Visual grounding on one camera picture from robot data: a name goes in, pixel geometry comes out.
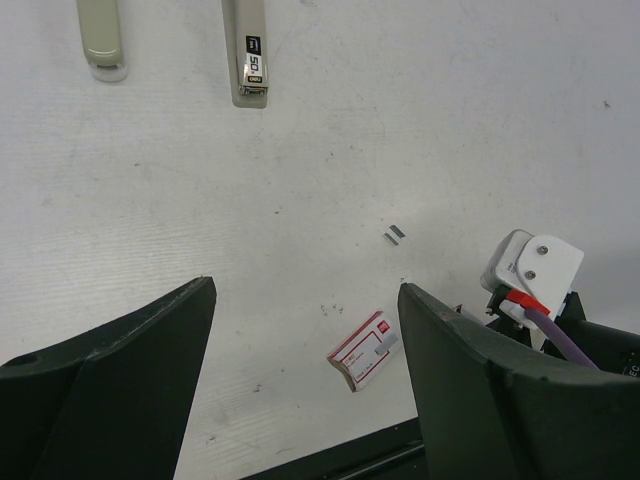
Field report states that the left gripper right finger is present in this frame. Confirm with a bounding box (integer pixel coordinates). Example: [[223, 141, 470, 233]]
[[398, 283, 639, 479]]

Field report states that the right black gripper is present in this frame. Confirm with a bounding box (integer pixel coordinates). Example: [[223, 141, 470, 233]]
[[487, 289, 639, 375]]

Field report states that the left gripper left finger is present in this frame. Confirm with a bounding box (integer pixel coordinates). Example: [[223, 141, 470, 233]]
[[1, 277, 216, 479]]

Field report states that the beige stapler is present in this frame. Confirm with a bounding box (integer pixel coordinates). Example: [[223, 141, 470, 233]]
[[76, 0, 128, 83]]

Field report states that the grey black stapler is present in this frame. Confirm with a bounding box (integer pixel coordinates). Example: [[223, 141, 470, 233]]
[[222, 0, 269, 109]]

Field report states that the red staple box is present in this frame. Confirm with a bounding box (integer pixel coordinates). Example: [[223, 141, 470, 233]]
[[327, 310, 403, 392]]

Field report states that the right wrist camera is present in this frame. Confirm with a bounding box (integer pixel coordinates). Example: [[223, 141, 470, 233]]
[[481, 229, 584, 320]]

